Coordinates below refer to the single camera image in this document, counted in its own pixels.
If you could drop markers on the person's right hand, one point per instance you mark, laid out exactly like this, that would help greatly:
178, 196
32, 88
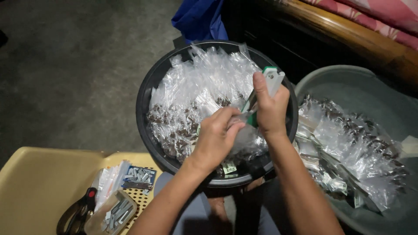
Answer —
271, 111

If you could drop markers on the person's left hand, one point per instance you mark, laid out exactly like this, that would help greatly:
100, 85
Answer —
212, 140

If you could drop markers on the white and green stapler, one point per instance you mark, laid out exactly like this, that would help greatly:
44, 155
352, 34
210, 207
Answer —
273, 80

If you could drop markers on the clear plastic snack packet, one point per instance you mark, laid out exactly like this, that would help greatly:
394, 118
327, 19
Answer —
245, 138

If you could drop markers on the pile of unsealed clear packets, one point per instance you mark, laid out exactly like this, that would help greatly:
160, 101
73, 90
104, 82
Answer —
202, 81

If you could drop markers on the black round plastic basin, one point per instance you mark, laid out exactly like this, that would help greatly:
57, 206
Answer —
147, 130

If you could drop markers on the dark wooden cabinet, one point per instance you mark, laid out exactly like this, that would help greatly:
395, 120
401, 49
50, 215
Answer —
261, 36

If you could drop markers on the person's grey shorts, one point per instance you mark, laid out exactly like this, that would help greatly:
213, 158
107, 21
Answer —
192, 215

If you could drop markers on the blue box of staples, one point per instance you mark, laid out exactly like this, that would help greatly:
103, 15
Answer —
138, 178

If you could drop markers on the heap of stapled clear packets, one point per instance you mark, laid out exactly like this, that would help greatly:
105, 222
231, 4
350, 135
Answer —
359, 153

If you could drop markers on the grey round plastic basin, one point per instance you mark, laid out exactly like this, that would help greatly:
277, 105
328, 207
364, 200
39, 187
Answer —
365, 85

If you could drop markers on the stack of white paper labels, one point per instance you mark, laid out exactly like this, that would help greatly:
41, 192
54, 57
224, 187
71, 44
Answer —
109, 181

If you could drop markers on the blue fabric bag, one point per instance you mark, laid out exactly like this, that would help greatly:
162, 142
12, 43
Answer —
199, 18

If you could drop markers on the loose staple strips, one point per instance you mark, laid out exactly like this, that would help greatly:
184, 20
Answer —
117, 213

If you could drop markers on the clear plastic tub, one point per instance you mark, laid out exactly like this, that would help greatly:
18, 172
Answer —
98, 222

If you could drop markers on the pink patterned mattress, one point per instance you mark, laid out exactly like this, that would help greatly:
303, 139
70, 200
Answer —
385, 16

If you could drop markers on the black scissors with red pivot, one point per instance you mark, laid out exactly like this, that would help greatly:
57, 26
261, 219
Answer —
76, 212

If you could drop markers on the yellow plastic chair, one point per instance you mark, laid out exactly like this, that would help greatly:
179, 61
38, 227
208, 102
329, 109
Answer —
39, 186

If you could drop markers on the wooden bed frame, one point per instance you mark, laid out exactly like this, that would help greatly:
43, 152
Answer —
352, 36

